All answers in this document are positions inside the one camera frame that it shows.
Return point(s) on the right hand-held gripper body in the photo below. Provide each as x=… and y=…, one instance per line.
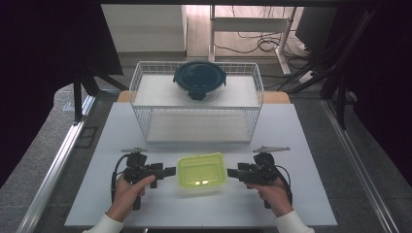
x=264, y=170

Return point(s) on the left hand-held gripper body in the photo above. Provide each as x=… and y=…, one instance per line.
x=137, y=168

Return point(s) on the yellow-green rectangular container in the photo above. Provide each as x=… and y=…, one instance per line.
x=201, y=170

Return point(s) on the round container dark blue lid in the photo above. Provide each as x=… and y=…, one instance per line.
x=199, y=77

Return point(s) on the person's right hand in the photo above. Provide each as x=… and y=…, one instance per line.
x=275, y=197

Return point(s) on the person's left hand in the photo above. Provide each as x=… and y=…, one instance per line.
x=124, y=197

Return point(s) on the wooden table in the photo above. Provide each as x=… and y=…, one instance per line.
x=278, y=97

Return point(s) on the black metal stand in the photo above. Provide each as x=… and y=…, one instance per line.
x=77, y=97
x=340, y=81

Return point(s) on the white power strip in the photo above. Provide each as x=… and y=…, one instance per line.
x=305, y=76

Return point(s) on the white cabinet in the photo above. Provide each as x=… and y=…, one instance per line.
x=145, y=29

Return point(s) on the black curtain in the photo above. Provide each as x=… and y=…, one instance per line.
x=39, y=64
x=385, y=81

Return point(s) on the aluminium rail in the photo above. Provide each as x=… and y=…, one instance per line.
x=356, y=168
x=55, y=168

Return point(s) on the white desk frame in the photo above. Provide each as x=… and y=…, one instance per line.
x=249, y=24

